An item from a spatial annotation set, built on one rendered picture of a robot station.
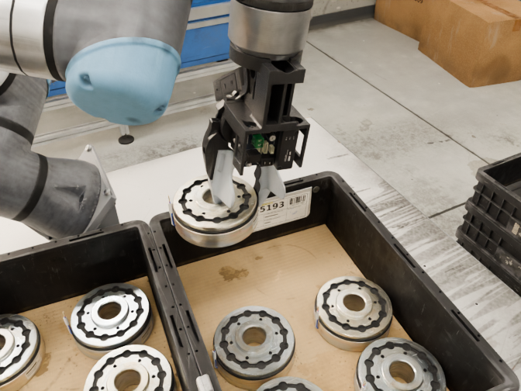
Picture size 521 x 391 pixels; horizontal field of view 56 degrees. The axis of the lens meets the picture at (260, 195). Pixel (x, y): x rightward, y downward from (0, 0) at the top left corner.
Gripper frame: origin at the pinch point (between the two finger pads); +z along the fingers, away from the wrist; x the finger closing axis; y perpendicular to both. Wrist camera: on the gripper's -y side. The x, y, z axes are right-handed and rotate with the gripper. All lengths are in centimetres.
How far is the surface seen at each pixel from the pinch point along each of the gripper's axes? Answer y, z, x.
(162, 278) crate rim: 2.8, 8.6, -10.3
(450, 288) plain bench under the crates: 4.6, 25.0, 41.7
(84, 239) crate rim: -7.8, 9.6, -18.2
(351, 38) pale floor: -250, 77, 191
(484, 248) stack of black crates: -22, 51, 89
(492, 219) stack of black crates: -22, 40, 87
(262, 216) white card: -7.3, 10.6, 7.7
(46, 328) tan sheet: -3.4, 20.5, -24.6
